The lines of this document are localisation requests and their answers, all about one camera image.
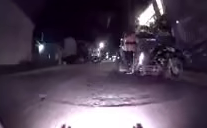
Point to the grey asphalt road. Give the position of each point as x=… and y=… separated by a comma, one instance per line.
x=57, y=90

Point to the pale building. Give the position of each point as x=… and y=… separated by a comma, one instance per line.
x=9, y=36

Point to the robot's own part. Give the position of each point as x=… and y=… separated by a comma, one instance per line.
x=137, y=125
x=66, y=126

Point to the vehicle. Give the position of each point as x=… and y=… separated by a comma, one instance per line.
x=151, y=55

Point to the lit building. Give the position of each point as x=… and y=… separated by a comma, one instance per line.
x=149, y=13

